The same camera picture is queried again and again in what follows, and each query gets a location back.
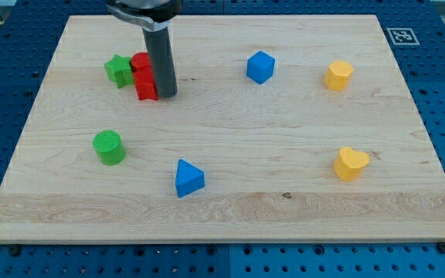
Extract black robot arm end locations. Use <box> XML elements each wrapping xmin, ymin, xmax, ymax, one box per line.
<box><xmin>104</xmin><ymin>0</ymin><xmax>184</xmax><ymax>32</ymax></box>

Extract blue triangle block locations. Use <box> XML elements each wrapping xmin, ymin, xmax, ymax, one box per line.
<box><xmin>175</xmin><ymin>159</ymin><xmax>205</xmax><ymax>198</ymax></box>

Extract wooden board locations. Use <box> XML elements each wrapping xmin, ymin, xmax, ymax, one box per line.
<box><xmin>0</xmin><ymin>15</ymin><xmax>445</xmax><ymax>244</ymax></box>

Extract blue cube block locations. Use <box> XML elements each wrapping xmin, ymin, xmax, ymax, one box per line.
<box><xmin>246</xmin><ymin>50</ymin><xmax>276</xmax><ymax>85</ymax></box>

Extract red star block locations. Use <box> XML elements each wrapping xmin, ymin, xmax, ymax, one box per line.
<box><xmin>132</xmin><ymin>67</ymin><xmax>158</xmax><ymax>100</ymax></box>

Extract red cylinder block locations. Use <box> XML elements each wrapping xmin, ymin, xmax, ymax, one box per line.
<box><xmin>130</xmin><ymin>52</ymin><xmax>151</xmax><ymax>73</ymax></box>

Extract green cylinder block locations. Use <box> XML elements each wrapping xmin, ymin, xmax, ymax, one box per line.
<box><xmin>92</xmin><ymin>130</ymin><xmax>126</xmax><ymax>166</ymax></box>

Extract grey cylindrical pointer rod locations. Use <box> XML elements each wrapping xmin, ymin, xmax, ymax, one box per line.
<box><xmin>142</xmin><ymin>22</ymin><xmax>178</xmax><ymax>98</ymax></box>

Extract green star block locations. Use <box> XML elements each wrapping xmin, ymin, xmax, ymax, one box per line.
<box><xmin>104</xmin><ymin>54</ymin><xmax>134</xmax><ymax>88</ymax></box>

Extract yellow heart block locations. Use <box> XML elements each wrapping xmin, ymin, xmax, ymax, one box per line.
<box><xmin>333</xmin><ymin>146</ymin><xmax>370</xmax><ymax>181</ymax></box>

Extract yellow pentagon block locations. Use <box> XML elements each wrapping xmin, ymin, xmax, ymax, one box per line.
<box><xmin>324</xmin><ymin>60</ymin><xmax>354</xmax><ymax>91</ymax></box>

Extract white fiducial marker tag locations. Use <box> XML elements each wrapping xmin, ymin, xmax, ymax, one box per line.
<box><xmin>386</xmin><ymin>27</ymin><xmax>420</xmax><ymax>46</ymax></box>

